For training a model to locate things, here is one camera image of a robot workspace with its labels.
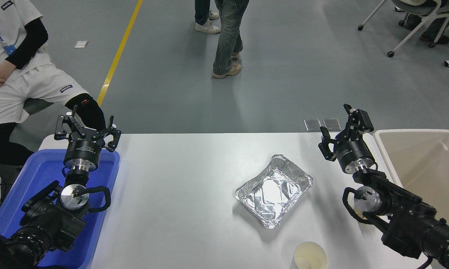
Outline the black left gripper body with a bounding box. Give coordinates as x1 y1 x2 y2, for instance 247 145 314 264
64 134 106 163

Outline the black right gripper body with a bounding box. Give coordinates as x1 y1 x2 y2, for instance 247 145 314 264
334 135 375 171

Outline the white paper cup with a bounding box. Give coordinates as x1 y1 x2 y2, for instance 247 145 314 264
291 241 329 269

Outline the person's left hand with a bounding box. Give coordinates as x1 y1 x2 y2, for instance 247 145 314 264
0 61 16 80

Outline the grey chair seat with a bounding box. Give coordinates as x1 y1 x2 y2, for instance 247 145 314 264
23 98 54 115

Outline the blue plastic tray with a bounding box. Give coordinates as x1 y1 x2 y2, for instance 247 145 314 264
0 149 120 269

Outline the person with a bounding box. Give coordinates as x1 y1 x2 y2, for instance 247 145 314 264
195 0 221 35
0 0 106 167
211 0 250 79
394 0 449 44

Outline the silver foil tray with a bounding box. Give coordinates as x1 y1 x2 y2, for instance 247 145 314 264
235 154 313 229

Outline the large pale plastic bin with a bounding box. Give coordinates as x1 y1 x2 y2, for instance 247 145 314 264
373 129 449 229

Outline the white wheeled chair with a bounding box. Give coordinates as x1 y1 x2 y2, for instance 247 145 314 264
357 0 449 58

